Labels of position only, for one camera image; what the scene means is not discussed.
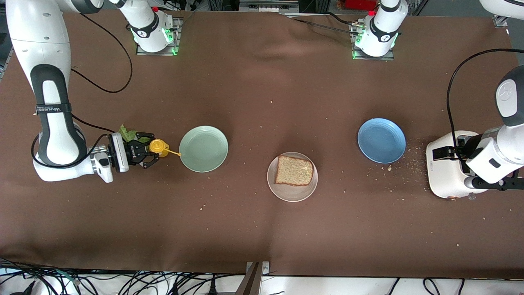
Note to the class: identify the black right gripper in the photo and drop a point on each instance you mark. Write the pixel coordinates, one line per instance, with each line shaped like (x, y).
(133, 153)

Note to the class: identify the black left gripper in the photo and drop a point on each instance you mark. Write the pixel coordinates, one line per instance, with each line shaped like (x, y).
(469, 146)

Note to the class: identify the yellow squeeze bottle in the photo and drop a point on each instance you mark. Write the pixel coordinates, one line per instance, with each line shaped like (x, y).
(156, 146)

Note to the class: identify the green lettuce leaf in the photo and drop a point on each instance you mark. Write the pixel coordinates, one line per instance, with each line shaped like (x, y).
(127, 133)

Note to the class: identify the brown bread slice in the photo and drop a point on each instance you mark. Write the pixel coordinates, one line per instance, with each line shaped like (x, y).
(294, 170)

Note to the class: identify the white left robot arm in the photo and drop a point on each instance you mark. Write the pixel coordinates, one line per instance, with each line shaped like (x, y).
(493, 157)

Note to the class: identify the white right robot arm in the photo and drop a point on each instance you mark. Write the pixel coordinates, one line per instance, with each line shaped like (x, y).
(37, 41)

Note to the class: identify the mint green plate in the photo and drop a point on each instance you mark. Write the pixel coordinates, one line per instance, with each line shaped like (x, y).
(204, 149)

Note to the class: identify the blue plate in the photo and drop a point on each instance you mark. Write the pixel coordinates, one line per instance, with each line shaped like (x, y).
(380, 141)

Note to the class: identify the beige plate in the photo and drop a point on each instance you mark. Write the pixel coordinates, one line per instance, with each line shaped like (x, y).
(292, 194)

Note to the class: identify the white two-slot toaster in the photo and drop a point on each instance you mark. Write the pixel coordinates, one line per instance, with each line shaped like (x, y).
(444, 176)

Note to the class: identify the brown tablecloth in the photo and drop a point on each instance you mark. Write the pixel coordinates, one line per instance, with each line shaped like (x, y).
(262, 102)

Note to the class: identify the aluminium corner profile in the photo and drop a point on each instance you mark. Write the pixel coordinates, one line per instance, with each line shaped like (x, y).
(501, 20)

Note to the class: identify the red box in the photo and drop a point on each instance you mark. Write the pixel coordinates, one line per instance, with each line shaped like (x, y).
(360, 4)

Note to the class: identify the metal table edge bracket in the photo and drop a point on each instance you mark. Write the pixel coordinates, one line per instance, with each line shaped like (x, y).
(253, 280)

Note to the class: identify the grey metal frame piece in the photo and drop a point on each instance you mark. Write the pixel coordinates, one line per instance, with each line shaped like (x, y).
(266, 6)

